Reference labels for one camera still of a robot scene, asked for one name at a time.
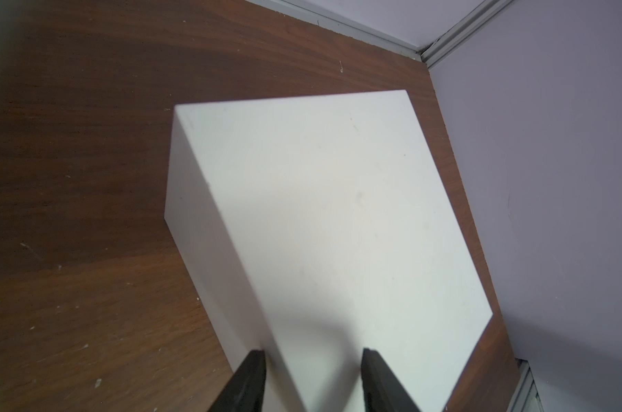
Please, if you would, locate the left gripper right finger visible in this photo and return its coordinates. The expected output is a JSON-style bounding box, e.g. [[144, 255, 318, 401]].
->
[[361, 348, 421, 412]]

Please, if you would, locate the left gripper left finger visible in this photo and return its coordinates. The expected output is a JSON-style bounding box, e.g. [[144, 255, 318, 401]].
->
[[208, 350, 266, 412]]

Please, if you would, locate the white three-drawer cabinet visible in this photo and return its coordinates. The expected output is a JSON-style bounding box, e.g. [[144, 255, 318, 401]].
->
[[165, 90, 492, 411]]

